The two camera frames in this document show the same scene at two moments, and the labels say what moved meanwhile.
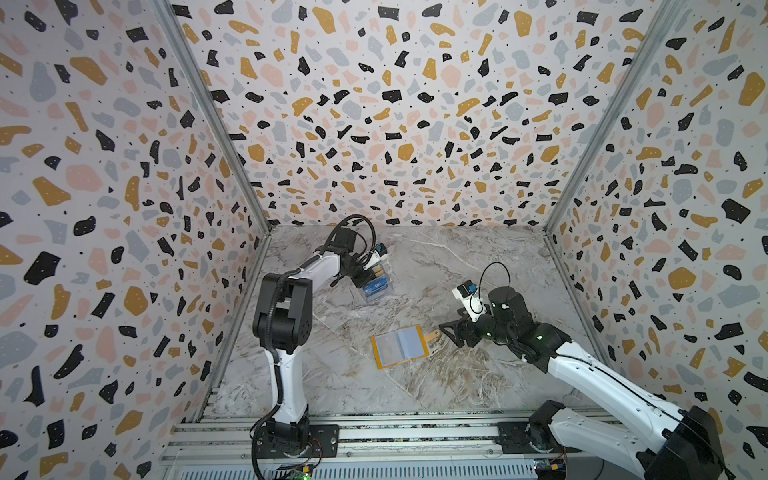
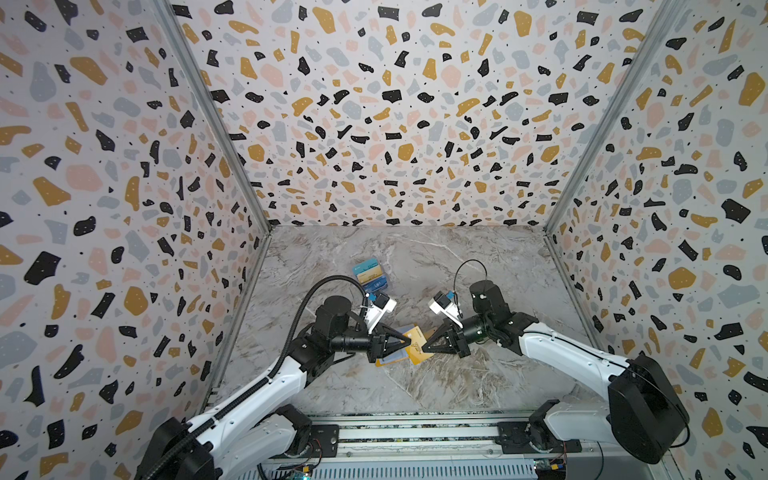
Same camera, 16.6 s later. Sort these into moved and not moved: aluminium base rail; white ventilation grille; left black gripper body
Moved: left black gripper body
Not moved: white ventilation grille; aluminium base rail
